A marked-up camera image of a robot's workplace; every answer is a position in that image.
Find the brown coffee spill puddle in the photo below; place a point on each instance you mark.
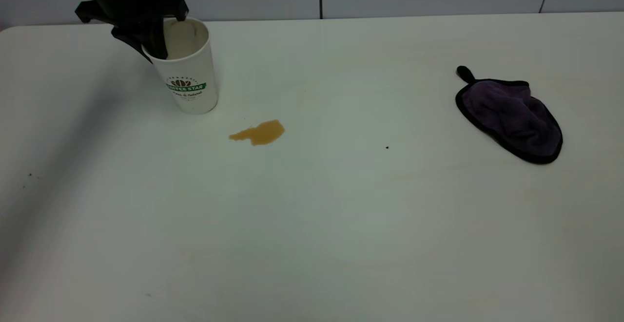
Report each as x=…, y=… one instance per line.
x=263, y=133

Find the white paper coffee cup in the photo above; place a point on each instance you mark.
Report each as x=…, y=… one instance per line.
x=190, y=76

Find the purple cloth with black trim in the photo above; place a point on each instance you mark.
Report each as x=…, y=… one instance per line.
x=514, y=117

